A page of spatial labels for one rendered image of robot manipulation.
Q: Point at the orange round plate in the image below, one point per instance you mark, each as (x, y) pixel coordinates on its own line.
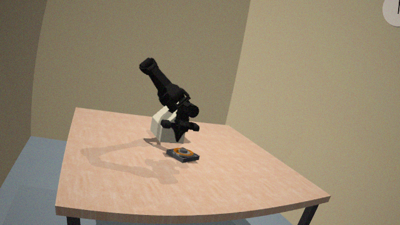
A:
(189, 153)

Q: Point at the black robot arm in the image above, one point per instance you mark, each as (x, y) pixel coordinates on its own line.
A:
(169, 94)

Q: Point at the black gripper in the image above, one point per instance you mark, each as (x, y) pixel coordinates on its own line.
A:
(166, 124)

